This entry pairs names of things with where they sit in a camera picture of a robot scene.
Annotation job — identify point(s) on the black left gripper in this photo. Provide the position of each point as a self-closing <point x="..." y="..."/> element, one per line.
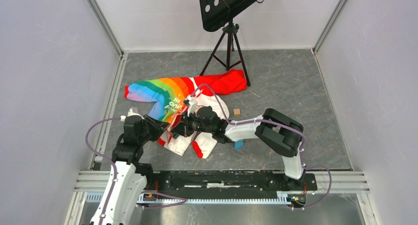
<point x="158" y="126"/>

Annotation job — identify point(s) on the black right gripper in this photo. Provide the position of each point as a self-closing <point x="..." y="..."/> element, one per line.
<point x="183" y="128"/>

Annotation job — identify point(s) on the black music stand tripod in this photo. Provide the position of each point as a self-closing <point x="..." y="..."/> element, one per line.
<point x="219" y="14"/>

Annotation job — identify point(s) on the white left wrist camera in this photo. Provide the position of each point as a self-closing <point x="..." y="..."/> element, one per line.
<point x="133" y="111"/>

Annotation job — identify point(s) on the blue triangular block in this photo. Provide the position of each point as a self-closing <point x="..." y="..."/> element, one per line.
<point x="238" y="144"/>

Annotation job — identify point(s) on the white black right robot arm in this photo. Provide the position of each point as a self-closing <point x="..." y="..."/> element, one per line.
<point x="278" y="131"/>

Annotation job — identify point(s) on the rainbow cartoon zip jacket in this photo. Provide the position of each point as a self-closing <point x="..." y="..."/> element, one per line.
<point x="168" y="94"/>

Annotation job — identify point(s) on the small wooden cube block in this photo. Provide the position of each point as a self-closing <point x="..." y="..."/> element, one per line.
<point x="236" y="112"/>

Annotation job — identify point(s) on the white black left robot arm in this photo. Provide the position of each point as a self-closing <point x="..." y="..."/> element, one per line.
<point x="128" y="177"/>

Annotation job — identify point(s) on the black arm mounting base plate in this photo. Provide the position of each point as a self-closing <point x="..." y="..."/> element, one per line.
<point x="228" y="184"/>

